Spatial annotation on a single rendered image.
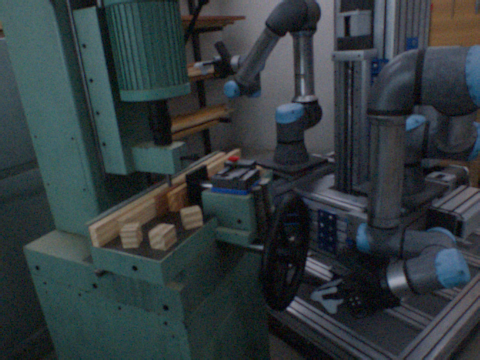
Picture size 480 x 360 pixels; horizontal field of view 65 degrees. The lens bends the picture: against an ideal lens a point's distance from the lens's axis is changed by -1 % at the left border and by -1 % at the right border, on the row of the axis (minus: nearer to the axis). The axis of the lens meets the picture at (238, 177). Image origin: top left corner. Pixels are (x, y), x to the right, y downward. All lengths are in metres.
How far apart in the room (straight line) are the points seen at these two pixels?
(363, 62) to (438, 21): 2.58
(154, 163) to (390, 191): 0.59
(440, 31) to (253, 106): 2.18
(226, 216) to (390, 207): 0.39
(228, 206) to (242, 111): 4.03
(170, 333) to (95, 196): 0.42
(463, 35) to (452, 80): 3.09
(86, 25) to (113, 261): 0.56
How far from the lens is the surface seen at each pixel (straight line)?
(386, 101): 0.87
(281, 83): 4.57
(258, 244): 0.98
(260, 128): 4.83
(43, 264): 1.24
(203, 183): 1.03
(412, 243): 0.97
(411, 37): 1.55
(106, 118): 1.05
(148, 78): 0.92
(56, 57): 1.08
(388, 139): 0.89
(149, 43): 0.92
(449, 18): 3.95
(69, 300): 1.23
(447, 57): 0.86
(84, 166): 1.10
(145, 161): 1.04
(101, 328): 1.19
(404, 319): 1.72
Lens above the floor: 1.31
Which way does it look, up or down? 19 degrees down
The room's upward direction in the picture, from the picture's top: 5 degrees counter-clockwise
